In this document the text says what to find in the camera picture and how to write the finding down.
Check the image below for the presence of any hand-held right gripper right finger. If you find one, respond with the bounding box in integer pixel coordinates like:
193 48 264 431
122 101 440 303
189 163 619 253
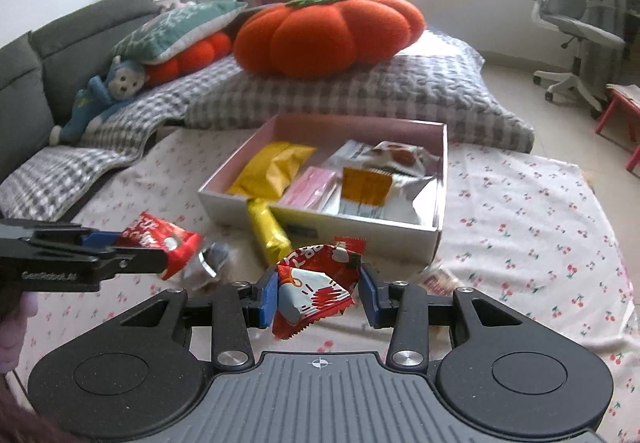
360 264 552 370

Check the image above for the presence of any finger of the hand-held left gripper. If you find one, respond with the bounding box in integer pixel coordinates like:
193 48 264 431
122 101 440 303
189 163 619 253
93 245 169 291
30 225 123 250

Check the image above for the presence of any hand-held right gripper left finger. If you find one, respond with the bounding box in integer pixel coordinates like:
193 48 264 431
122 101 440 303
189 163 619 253
99 269 281 373

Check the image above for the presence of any red snack packet round print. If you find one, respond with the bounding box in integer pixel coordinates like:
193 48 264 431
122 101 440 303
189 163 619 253
120 212 205 280

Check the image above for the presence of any red and white snack packet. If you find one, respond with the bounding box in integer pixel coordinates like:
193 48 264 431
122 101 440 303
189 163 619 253
271 243 362 342

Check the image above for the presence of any small red snack packet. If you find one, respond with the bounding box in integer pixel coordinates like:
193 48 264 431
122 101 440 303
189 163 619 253
333 235 367 257

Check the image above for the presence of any white cardboard box pink inside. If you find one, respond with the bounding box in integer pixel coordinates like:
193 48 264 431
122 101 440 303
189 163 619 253
197 113 449 270

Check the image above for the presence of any silver foil snack packet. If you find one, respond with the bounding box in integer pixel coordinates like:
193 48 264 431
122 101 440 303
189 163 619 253
181 242 234 292

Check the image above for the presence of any clear cake packet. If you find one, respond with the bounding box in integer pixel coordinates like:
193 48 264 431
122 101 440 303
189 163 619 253
419 262 462 297

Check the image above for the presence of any slim yellow snack bar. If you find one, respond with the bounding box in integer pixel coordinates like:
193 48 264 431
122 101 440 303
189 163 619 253
246 197 292 265

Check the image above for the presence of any orange and white snack packet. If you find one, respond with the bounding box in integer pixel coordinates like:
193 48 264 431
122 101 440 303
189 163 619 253
320 166 392 220

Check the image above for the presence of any pink snack packet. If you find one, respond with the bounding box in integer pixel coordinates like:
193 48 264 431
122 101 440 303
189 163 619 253
276 166 337 211

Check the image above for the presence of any large yellow snack packet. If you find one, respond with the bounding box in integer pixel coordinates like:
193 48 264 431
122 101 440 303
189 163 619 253
226 141 317 200

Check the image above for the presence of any white nut packet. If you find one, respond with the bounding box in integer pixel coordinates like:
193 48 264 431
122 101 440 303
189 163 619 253
369 140 442 180

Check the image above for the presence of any person's left forearm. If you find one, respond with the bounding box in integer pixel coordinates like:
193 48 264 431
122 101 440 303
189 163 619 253
0 292 39 375

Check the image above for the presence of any grey checked blanket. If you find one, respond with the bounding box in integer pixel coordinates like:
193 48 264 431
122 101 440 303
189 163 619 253
0 55 252 225

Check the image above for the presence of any blue monkey plush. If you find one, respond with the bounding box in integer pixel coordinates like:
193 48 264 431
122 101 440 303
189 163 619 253
49 55 154 147

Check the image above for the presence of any person's maroon clothing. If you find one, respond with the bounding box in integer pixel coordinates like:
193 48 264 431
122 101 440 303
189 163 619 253
0 373 67 443

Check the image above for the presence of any grey sofa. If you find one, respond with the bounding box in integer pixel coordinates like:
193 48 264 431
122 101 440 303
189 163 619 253
0 0 164 175

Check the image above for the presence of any small orange pumpkin plush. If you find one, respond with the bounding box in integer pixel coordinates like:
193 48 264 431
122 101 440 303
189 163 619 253
144 30 234 87

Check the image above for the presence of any grey checked pillow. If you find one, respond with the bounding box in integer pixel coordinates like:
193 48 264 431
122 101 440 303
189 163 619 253
184 30 537 155

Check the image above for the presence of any teal leaf print pillow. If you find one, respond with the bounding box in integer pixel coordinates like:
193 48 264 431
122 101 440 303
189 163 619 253
112 0 250 67

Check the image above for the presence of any large orange pumpkin plush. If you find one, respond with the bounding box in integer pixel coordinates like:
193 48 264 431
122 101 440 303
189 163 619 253
233 0 427 80

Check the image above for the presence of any pink plastic child chair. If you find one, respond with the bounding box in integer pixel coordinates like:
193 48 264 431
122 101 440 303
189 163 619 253
594 84 640 170

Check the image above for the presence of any grey office chair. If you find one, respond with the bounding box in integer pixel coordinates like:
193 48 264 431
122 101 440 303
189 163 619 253
527 0 629 117

